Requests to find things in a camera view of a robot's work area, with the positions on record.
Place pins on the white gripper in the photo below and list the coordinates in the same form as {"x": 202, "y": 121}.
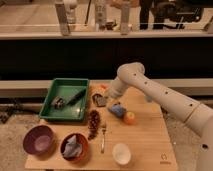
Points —
{"x": 116, "y": 89}

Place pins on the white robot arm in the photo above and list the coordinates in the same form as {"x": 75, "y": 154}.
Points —
{"x": 196, "y": 115}

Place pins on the blue eraser sponge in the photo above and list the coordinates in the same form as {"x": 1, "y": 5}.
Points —
{"x": 117, "y": 109}

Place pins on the small metal cup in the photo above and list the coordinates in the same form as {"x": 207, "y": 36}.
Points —
{"x": 99, "y": 100}

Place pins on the white plastic cup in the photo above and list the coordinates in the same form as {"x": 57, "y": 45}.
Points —
{"x": 121, "y": 154}

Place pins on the orange carrot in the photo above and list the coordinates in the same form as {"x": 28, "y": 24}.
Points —
{"x": 103, "y": 87}

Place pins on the orange fruit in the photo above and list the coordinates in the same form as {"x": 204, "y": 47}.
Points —
{"x": 129, "y": 118}

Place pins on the dark grape bunch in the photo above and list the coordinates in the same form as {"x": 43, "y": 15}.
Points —
{"x": 93, "y": 124}

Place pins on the silver fork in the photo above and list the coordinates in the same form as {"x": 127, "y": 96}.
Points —
{"x": 104, "y": 126}

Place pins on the black marker pen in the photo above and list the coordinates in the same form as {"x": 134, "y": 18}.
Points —
{"x": 73, "y": 100}

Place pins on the green plastic tray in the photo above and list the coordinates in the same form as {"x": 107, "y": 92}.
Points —
{"x": 65, "y": 88}

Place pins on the small dark metal clip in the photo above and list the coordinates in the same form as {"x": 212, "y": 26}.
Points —
{"x": 58, "y": 103}

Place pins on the red bowl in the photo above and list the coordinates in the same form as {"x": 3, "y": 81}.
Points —
{"x": 80, "y": 139}

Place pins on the grey crumpled cloth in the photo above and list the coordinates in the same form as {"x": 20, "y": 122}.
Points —
{"x": 72, "y": 148}

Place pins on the purple bowl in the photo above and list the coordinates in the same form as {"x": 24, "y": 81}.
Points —
{"x": 38, "y": 140}

